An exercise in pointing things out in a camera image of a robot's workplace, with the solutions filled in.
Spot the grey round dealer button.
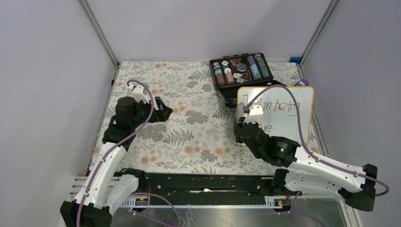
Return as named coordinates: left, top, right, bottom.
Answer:
left=236, top=63, right=247, bottom=72

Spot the aluminium frame post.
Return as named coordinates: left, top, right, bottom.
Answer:
left=78, top=0, right=119, bottom=67
left=299, top=0, right=339, bottom=65

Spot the purple marker cap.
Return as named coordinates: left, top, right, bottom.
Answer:
left=295, top=78, right=309, bottom=87

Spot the blue clamp block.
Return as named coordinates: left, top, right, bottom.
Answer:
left=289, top=57, right=303, bottom=64

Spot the right aluminium frame post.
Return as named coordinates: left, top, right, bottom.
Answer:
left=299, top=0, right=339, bottom=65

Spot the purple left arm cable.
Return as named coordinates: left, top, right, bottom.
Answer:
left=77, top=79, right=183, bottom=227

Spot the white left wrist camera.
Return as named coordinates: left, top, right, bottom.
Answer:
left=129, top=84, right=149, bottom=104

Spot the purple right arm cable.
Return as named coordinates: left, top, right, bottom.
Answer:
left=244, top=84, right=390, bottom=227

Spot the black poker chip case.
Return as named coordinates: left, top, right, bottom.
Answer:
left=209, top=53, right=282, bottom=109

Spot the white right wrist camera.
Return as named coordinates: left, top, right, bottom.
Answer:
left=243, top=105, right=263, bottom=123

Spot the floral patterned table mat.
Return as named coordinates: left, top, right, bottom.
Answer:
left=89, top=61, right=330, bottom=176

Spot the left aluminium frame post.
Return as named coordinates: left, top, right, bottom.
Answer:
left=78, top=0, right=119, bottom=67

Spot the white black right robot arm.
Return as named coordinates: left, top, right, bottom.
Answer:
left=234, top=122, right=377, bottom=212

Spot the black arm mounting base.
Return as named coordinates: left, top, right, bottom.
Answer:
left=86, top=170, right=301, bottom=208

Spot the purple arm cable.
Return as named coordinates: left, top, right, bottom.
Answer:
left=244, top=84, right=390, bottom=227
left=77, top=79, right=183, bottom=227

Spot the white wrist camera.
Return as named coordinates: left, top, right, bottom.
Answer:
left=129, top=84, right=149, bottom=104
left=243, top=105, right=263, bottom=123

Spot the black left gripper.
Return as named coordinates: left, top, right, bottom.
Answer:
left=131, top=96, right=172, bottom=128

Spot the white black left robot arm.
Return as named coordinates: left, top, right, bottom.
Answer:
left=60, top=96, right=173, bottom=227

